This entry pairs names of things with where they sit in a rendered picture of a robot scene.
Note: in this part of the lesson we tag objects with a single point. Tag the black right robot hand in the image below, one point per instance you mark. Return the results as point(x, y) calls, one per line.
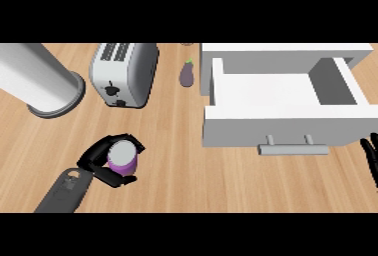
point(369, 156)

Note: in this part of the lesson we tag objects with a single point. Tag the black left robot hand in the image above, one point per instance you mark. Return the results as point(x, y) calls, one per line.
point(97, 156)

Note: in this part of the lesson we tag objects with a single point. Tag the purple can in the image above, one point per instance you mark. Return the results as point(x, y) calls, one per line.
point(121, 159)

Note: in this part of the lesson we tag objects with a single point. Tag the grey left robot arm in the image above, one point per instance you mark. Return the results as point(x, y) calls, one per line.
point(63, 193)

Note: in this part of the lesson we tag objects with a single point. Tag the white open drawer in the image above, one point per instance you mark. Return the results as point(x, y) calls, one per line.
point(274, 100)

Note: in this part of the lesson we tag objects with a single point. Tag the white drawer cabinet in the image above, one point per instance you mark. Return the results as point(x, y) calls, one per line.
point(280, 56)

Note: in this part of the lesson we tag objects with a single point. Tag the silver toaster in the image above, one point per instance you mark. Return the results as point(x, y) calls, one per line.
point(125, 75)

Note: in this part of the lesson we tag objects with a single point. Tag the white paper towel roll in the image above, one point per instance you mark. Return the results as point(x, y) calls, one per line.
point(37, 80)

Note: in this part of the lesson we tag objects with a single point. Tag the purple eggplant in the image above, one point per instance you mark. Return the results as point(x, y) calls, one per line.
point(186, 75)

